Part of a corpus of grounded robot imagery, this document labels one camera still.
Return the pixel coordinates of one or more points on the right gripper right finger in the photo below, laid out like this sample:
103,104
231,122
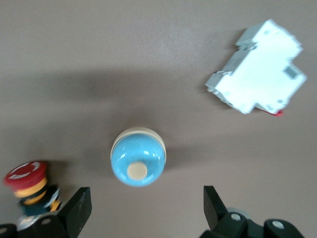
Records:
215,213

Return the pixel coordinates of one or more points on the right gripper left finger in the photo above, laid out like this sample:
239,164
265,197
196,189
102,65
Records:
71,213

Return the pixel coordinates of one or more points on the light blue desk bell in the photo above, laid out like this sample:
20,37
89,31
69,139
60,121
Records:
138,158

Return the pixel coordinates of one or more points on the red yellow emergency stop button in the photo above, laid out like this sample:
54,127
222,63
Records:
24,176

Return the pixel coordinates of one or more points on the white circuit breaker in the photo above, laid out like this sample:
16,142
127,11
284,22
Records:
255,74

